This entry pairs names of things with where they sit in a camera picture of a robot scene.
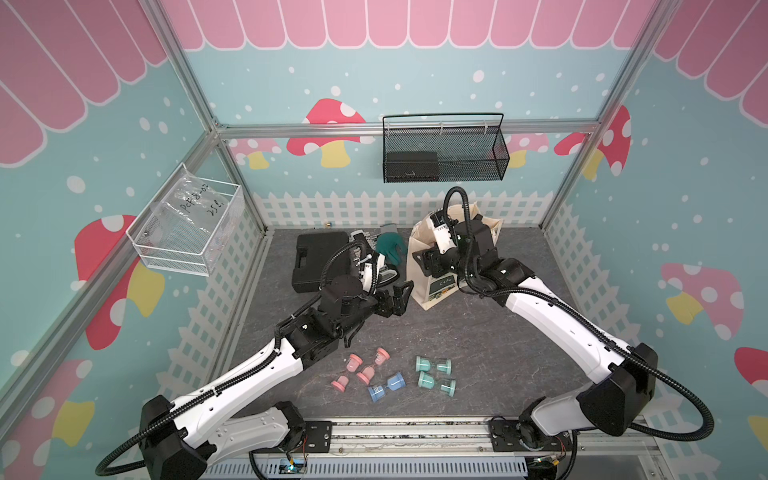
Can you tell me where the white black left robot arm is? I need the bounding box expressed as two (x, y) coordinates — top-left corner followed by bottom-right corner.
(95, 239), (414, 479)

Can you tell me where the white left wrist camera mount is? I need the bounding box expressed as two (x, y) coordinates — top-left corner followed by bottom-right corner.
(355, 251), (384, 295)

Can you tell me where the cream floral canvas tote bag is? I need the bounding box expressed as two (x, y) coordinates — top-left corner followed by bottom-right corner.
(406, 203), (503, 310)

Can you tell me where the clear acrylic wall bin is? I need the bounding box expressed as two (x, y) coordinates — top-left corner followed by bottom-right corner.
(126, 163), (245, 277)

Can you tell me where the green work glove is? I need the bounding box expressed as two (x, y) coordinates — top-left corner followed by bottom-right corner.
(375, 223), (407, 267)

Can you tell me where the green hourglass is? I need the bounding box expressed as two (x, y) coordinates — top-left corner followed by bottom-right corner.
(415, 356), (453, 375)
(417, 372), (457, 398)

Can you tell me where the black plastic tool case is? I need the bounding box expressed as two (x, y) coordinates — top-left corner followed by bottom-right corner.
(291, 231), (349, 293)

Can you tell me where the black box in basket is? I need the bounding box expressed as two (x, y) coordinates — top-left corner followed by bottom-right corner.
(383, 151), (440, 183)

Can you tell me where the pink hourglass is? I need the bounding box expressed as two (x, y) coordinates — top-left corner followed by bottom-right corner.
(330, 366), (376, 392)
(345, 347), (391, 373)

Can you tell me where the black wire mesh basket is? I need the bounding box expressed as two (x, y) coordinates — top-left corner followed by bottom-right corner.
(381, 112), (510, 183)

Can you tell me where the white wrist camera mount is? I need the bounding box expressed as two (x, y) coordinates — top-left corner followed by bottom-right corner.
(355, 251), (384, 295)
(428, 212), (457, 254)

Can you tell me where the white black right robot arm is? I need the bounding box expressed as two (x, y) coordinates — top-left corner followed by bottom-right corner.
(412, 186), (715, 451)

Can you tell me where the green hourglass front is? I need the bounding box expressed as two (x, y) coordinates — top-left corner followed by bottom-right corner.
(417, 372), (457, 398)

